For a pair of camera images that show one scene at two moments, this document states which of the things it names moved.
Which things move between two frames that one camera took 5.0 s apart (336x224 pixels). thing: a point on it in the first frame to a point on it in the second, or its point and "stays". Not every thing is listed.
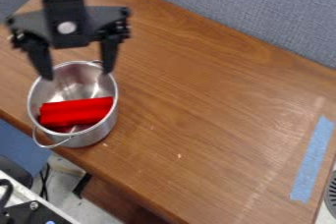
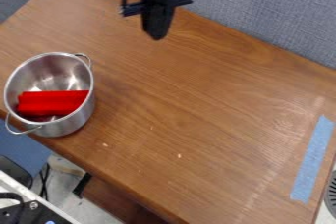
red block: [67, 112] to [48, 102]
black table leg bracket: [81, 184] stays
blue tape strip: [311, 160] stays
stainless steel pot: [75, 105] to [49, 72]
